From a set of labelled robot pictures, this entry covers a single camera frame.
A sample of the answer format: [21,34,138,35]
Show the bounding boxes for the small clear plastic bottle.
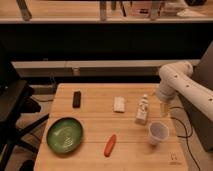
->
[136,94,149,125]

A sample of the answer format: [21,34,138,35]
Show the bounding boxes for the orange carrot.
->
[104,134,116,157]

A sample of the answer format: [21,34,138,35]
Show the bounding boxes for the white rectangular block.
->
[113,97,125,113]

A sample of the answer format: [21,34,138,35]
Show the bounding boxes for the black rectangular remote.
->
[72,91,81,108]

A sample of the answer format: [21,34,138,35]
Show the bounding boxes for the black office chair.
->
[0,44,49,171]

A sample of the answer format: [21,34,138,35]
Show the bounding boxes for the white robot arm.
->
[155,61,213,121]

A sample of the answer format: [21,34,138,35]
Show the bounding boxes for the black cable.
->
[169,106,202,171]

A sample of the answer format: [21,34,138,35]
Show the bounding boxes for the green ceramic bowl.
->
[46,117,83,154]

